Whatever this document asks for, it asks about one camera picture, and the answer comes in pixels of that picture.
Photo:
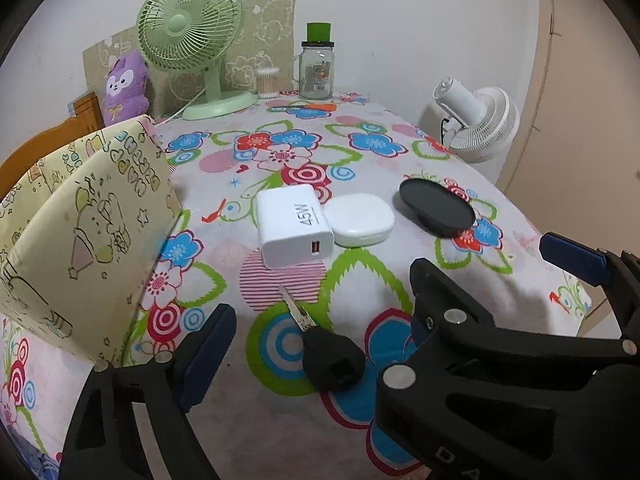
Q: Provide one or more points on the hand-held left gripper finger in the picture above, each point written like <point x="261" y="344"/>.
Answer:
<point x="200" y="360"/>

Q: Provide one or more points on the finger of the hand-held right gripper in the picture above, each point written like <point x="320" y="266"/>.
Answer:
<point x="435" y="300"/>
<point x="575" y="260"/>

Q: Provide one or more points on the black round disc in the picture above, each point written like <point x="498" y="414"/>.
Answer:
<point x="435" y="205"/>

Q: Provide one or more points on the white rounded case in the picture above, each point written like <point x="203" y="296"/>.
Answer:
<point x="357" y="220"/>

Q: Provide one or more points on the black key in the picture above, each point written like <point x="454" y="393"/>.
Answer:
<point x="332" y="360"/>

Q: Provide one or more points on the white wall charger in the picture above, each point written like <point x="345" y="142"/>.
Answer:
<point x="290" y="225"/>

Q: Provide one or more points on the yellow fabric storage box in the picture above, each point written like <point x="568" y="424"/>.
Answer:
<point x="90" y="240"/>

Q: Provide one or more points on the floral tablecloth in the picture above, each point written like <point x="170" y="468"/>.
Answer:
<point x="350" y="280"/>

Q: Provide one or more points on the beige door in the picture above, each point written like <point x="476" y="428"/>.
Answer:
<point x="600" y="110"/>

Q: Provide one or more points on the white standing fan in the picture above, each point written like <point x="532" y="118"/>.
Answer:
<point x="480" y="120"/>

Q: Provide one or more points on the glass jar with green lid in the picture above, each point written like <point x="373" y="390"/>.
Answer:
<point x="316" y="77"/>

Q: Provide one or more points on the wooden bed headboard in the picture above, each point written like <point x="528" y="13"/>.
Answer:
<point x="45" y="142"/>

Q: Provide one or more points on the cotton swab container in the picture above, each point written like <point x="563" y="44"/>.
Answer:
<point x="267" y="85"/>

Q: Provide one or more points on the purple plush toy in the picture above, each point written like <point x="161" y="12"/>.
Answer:
<point x="125" y="90"/>

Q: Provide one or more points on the patterned beige board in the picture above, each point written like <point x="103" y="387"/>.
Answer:
<point x="270" y="25"/>

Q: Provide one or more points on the green desk fan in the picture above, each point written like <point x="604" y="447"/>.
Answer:
<point x="187" y="25"/>

